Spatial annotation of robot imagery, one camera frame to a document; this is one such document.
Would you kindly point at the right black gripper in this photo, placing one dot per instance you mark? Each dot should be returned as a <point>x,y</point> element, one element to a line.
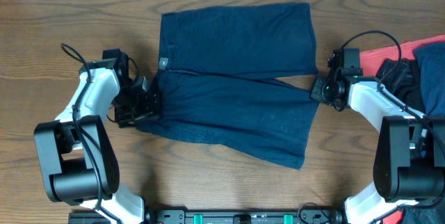
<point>316,94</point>

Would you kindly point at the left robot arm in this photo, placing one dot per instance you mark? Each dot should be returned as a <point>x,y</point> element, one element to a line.
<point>77,161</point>

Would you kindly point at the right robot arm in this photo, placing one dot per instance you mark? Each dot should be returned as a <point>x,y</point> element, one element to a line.
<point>408,170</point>

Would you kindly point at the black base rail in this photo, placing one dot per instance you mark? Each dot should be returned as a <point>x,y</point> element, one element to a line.
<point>308,213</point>

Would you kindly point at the navy blue shorts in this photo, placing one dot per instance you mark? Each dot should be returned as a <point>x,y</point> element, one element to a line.
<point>220,79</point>

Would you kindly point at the black patterned garment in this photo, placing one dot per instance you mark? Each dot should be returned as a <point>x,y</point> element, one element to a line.
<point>403,81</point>

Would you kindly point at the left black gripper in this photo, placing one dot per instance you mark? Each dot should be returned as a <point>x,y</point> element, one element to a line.
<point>151,105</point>

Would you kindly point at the blue garment in pile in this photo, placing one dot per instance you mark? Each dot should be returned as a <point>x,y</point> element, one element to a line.
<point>431,64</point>

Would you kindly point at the red cloth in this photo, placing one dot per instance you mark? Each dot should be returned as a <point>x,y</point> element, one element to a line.
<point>373,59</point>

